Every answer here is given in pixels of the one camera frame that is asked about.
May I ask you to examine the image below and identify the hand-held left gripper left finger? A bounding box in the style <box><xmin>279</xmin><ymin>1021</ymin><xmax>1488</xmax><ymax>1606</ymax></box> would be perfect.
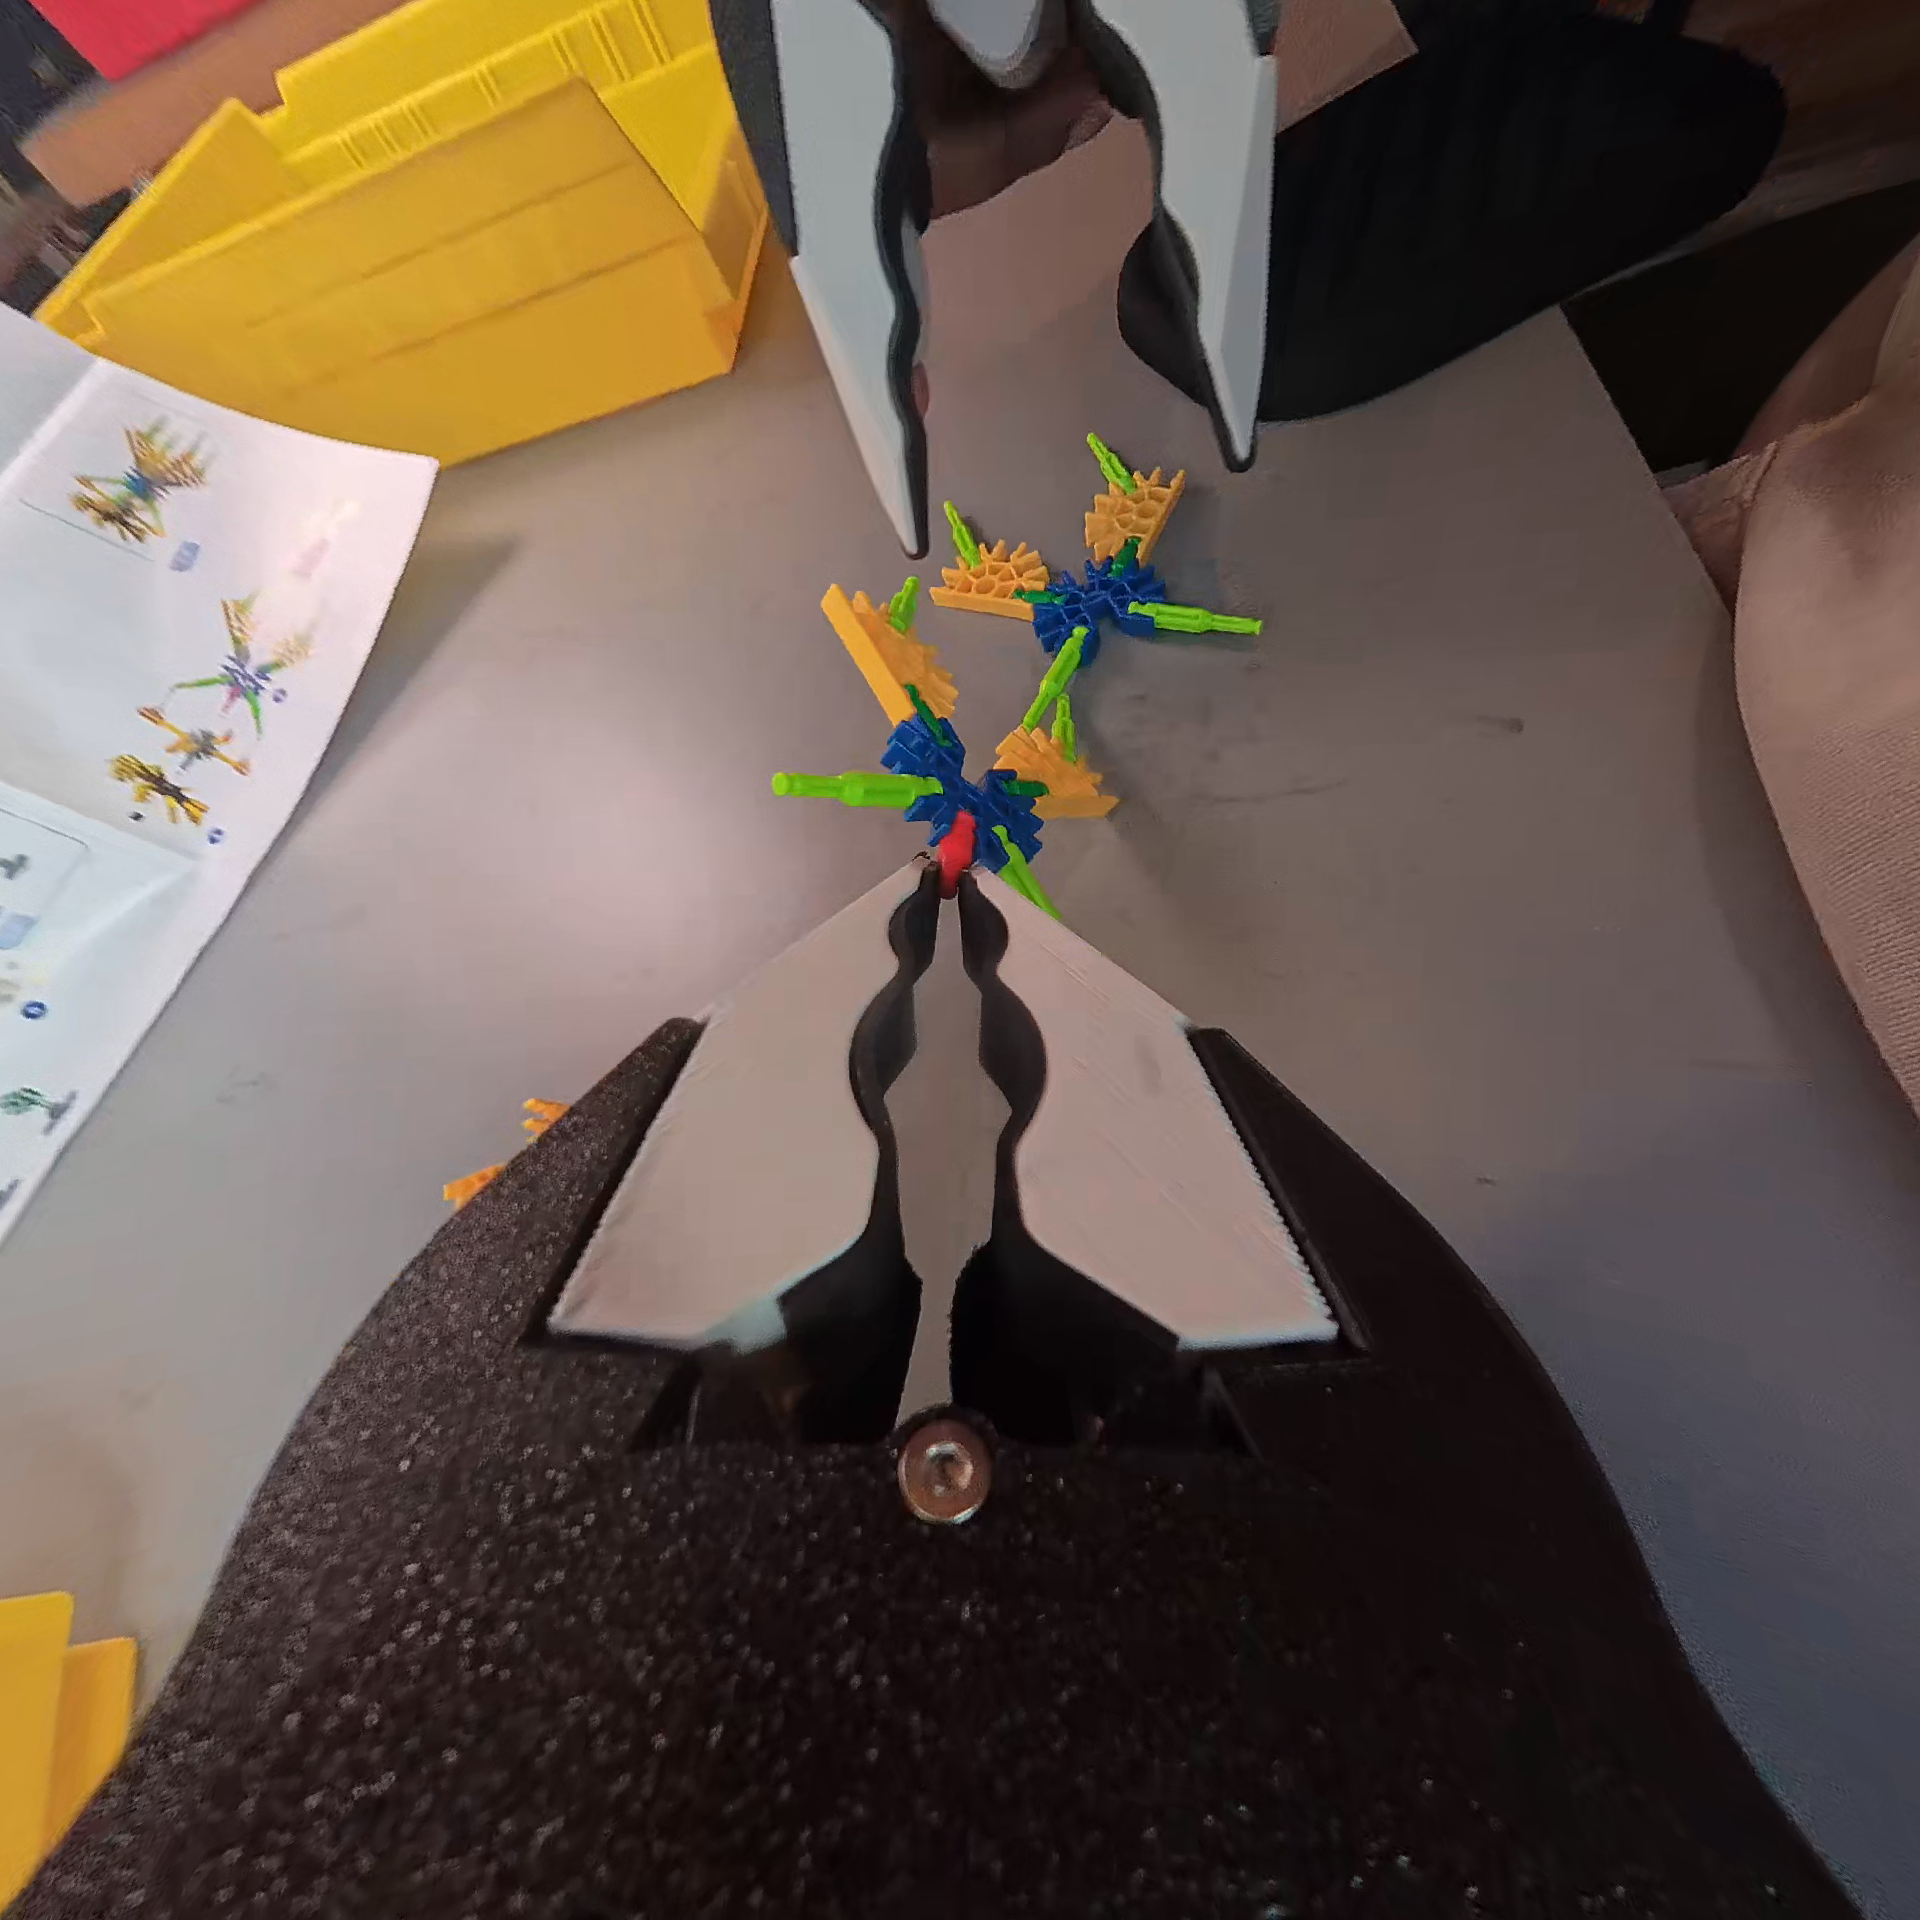
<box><xmin>551</xmin><ymin>863</ymin><xmax>921</xmax><ymax>1443</ymax></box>

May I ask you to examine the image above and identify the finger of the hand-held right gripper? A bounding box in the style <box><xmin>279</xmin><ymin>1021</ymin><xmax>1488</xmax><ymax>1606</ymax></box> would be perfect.
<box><xmin>1096</xmin><ymin>0</ymin><xmax>1280</xmax><ymax>473</ymax></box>
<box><xmin>770</xmin><ymin>0</ymin><xmax>933</xmax><ymax>552</ymax></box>

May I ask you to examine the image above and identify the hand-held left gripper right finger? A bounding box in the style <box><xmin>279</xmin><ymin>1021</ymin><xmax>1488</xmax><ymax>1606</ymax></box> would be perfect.
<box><xmin>954</xmin><ymin>863</ymin><xmax>1344</xmax><ymax>1437</ymax></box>

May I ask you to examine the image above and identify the yellow black toy wheel assembly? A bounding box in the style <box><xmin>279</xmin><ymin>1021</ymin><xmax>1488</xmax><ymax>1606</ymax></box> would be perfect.
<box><xmin>438</xmin><ymin>1099</ymin><xmax>570</xmax><ymax>1208</ymax></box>

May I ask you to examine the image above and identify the small blue green toy assembly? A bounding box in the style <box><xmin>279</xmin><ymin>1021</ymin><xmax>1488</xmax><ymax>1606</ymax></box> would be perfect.
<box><xmin>932</xmin><ymin>430</ymin><xmax>1264</xmax><ymax>735</ymax></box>

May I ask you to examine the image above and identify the large blue green toy assembly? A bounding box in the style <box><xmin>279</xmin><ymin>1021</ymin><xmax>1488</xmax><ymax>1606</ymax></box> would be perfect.
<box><xmin>770</xmin><ymin>580</ymin><xmax>1118</xmax><ymax>917</ymax></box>

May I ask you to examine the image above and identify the grey desk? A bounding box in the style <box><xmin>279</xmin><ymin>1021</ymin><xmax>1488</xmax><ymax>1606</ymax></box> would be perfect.
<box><xmin>0</xmin><ymin>198</ymin><xmax>1920</xmax><ymax>1920</ymax></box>

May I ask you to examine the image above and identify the person's right hand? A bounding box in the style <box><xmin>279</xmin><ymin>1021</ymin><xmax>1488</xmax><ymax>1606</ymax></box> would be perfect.
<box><xmin>920</xmin><ymin>59</ymin><xmax>1159</xmax><ymax>226</ymax></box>

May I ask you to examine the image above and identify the black mesh chair seat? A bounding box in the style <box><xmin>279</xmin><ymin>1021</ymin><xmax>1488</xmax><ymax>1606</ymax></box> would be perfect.
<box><xmin>1113</xmin><ymin>30</ymin><xmax>1786</xmax><ymax>421</ymax></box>

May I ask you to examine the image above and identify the yellow plastic bin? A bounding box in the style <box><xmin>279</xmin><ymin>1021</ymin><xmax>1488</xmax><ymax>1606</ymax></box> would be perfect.
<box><xmin>0</xmin><ymin>1591</ymin><xmax>139</xmax><ymax>1868</ymax></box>
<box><xmin>34</xmin><ymin>0</ymin><xmax>770</xmax><ymax>468</ymax></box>

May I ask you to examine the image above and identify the white instruction sheet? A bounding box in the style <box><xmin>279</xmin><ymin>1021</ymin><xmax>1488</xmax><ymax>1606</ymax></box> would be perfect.
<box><xmin>0</xmin><ymin>300</ymin><xmax>438</xmax><ymax>1249</ymax></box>

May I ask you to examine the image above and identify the person's torso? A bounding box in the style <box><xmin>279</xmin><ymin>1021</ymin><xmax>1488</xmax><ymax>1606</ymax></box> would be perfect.
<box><xmin>1655</xmin><ymin>259</ymin><xmax>1920</xmax><ymax>1120</ymax></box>

